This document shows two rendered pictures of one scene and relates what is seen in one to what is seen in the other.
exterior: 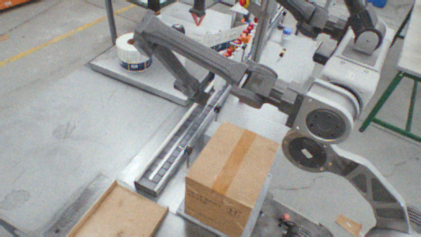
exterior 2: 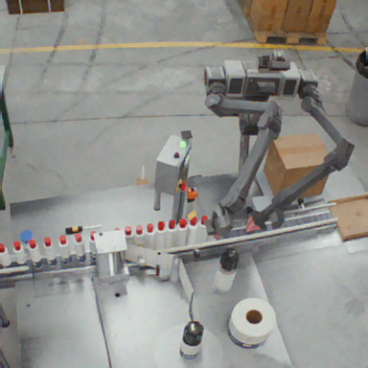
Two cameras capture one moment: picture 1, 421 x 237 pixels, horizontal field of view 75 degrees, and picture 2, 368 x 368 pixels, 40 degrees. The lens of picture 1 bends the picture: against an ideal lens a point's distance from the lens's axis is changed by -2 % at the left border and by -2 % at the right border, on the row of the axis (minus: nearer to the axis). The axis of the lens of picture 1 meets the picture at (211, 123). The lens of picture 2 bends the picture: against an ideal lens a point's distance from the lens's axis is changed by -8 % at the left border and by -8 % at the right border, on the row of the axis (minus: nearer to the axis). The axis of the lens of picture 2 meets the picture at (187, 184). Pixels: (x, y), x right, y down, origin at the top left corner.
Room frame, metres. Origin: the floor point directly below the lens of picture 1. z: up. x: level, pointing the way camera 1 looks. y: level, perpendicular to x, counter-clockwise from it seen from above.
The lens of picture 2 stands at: (2.42, 1.12, 3.11)
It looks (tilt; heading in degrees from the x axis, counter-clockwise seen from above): 49 degrees down; 230
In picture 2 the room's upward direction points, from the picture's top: 7 degrees clockwise
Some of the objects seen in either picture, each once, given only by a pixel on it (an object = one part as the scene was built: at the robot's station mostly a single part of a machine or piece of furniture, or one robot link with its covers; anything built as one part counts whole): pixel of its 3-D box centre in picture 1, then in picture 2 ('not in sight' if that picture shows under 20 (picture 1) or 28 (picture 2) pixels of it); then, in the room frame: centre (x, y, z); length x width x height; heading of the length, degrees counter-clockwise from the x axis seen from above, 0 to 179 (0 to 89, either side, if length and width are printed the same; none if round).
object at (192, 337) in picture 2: (154, 17); (191, 340); (1.73, 0.46, 1.04); 0.09 x 0.09 x 0.29
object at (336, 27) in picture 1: (337, 27); (217, 91); (1.01, -0.42, 1.45); 0.09 x 0.08 x 0.12; 152
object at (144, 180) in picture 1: (224, 82); (192, 245); (1.35, -0.05, 0.86); 1.65 x 0.08 x 0.04; 160
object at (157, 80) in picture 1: (171, 51); (190, 326); (1.63, 0.33, 0.86); 0.80 x 0.67 x 0.05; 160
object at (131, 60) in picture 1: (135, 52); (251, 324); (1.42, 0.51, 0.95); 0.20 x 0.20 x 0.14
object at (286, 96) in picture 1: (288, 96); (310, 93); (0.56, -0.19, 1.45); 0.09 x 0.08 x 0.12; 152
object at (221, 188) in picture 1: (230, 179); (297, 166); (0.60, -0.10, 0.99); 0.30 x 0.24 x 0.27; 159
